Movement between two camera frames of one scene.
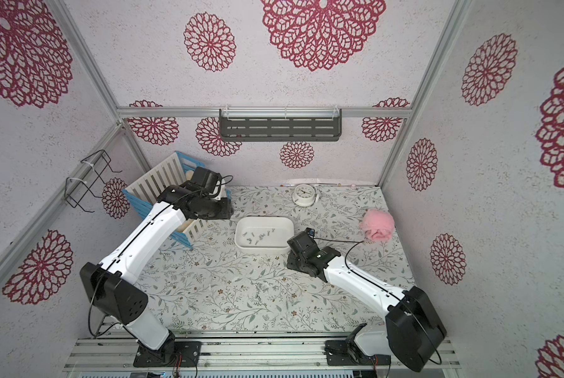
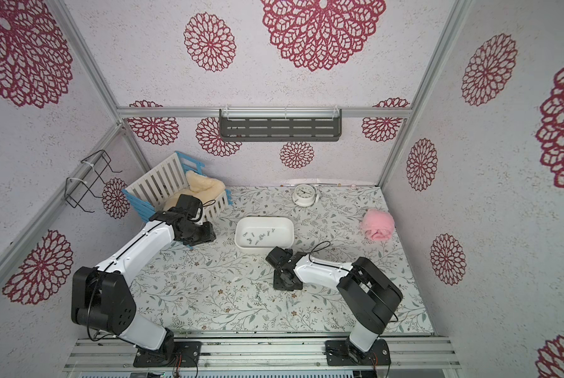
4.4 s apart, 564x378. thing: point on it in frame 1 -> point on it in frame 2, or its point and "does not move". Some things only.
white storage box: [263, 232] does not move
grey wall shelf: [279, 124] does not move
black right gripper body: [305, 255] -> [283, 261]
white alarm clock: [305, 195] does not move
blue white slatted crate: [142, 196] does not move
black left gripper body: [214, 209] -> [198, 234]
